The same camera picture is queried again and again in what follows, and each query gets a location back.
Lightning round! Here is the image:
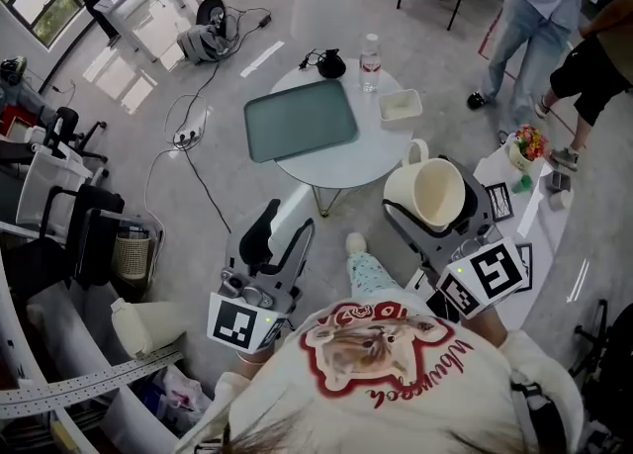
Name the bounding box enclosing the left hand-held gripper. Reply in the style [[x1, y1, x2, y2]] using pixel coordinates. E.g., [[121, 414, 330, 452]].
[[206, 198, 317, 355]]

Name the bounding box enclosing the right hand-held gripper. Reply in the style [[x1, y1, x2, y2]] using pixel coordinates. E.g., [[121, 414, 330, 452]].
[[382, 154, 528, 320]]

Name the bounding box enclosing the cream cup with handle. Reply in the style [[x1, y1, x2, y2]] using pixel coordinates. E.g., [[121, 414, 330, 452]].
[[383, 137, 469, 235]]

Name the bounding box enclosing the person's left forearm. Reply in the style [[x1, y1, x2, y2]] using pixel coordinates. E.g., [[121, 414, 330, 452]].
[[235, 347, 279, 380]]

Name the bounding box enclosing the person's right forearm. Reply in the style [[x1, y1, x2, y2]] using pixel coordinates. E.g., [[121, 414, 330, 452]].
[[460, 304, 509, 350]]

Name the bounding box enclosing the person's white shoe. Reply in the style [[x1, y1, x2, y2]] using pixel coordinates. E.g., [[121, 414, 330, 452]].
[[344, 231, 369, 258]]

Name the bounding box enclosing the white low desk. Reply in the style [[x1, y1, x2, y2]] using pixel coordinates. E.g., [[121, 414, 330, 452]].
[[472, 154, 578, 329]]

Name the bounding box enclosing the person's patterned trouser leg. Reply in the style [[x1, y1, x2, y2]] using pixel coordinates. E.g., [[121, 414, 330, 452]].
[[345, 249, 403, 306]]

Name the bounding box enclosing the round white side table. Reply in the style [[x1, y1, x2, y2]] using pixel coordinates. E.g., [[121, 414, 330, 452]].
[[269, 58, 416, 220]]

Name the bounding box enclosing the flower pot with colourful flowers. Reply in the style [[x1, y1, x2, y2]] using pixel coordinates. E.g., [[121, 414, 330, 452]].
[[505, 125, 550, 172]]

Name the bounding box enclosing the small grey box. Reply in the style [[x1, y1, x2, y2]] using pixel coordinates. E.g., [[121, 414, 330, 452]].
[[547, 169, 575, 209]]

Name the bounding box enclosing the white rectangular container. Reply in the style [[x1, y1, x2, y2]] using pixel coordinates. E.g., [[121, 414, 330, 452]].
[[377, 88, 423, 124]]

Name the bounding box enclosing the green rectangular tray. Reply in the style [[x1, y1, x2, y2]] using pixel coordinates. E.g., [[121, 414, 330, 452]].
[[242, 79, 359, 165]]

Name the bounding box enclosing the white power strip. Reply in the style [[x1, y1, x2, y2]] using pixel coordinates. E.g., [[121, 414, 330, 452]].
[[172, 127, 205, 149]]

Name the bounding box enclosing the beige wicker basket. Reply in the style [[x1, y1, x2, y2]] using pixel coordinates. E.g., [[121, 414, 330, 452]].
[[112, 233, 152, 281]]

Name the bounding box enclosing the white rolled cushion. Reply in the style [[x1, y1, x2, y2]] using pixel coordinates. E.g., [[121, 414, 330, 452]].
[[109, 297, 190, 360]]

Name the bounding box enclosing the clear plastic water bottle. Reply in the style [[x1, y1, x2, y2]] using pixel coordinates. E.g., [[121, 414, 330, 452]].
[[358, 33, 383, 94]]

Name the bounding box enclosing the white plastic bag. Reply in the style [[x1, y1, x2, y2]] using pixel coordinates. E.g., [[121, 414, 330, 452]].
[[151, 364, 215, 414]]

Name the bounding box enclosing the person's white printed shirt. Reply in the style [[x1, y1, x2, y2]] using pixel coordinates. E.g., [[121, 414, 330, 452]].
[[172, 287, 586, 454]]

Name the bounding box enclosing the black kettle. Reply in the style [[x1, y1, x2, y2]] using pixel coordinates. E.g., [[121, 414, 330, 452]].
[[298, 47, 347, 80]]

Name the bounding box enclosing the black tripod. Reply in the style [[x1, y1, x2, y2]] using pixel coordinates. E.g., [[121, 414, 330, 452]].
[[567, 297, 633, 397]]

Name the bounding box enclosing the grey backpack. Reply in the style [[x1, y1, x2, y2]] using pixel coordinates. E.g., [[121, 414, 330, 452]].
[[176, 24, 229, 65]]

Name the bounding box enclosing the perforated metal strip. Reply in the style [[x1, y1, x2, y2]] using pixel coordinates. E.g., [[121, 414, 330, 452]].
[[0, 345, 185, 419]]

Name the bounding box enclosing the black office chair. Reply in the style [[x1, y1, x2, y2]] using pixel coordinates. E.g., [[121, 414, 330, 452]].
[[43, 105, 110, 182]]

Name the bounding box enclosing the white plastic bin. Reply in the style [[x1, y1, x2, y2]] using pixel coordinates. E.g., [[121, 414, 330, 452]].
[[14, 143, 95, 236]]

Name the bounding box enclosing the white lamp shade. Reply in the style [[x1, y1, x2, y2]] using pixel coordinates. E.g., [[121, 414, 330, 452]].
[[290, 0, 353, 44]]

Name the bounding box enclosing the black picture frame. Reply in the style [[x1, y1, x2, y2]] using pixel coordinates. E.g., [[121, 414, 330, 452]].
[[485, 181, 516, 224]]

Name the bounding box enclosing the black power cable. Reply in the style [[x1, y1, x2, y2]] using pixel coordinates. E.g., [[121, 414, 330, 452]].
[[183, 5, 273, 236]]

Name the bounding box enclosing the white power cable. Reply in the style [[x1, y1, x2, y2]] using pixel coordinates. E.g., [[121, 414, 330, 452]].
[[142, 91, 210, 245]]

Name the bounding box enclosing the black shoulder strap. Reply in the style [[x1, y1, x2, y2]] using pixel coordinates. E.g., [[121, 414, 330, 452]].
[[508, 376, 566, 454]]

